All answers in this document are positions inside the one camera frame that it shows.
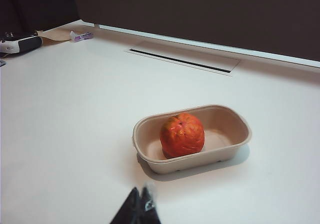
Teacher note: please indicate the beige paper lunchbox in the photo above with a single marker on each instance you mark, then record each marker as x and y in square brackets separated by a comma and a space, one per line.
[225, 143]

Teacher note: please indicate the brown fabric desk divider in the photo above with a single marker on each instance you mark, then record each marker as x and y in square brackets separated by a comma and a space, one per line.
[200, 11]

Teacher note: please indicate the wrinkled orange fruit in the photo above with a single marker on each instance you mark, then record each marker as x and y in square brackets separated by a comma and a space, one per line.
[182, 138]

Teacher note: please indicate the white and black handheld device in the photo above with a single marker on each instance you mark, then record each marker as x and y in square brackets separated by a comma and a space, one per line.
[20, 44]

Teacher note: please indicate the brown paper sheet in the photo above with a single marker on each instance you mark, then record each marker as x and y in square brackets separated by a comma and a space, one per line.
[55, 34]

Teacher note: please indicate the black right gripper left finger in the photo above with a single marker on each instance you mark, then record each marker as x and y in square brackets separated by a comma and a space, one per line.
[128, 209]

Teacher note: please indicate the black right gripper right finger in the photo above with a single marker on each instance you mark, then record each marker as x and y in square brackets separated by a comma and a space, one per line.
[150, 209]

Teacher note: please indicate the purple and white small packet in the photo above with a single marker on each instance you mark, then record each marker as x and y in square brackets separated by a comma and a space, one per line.
[81, 35]

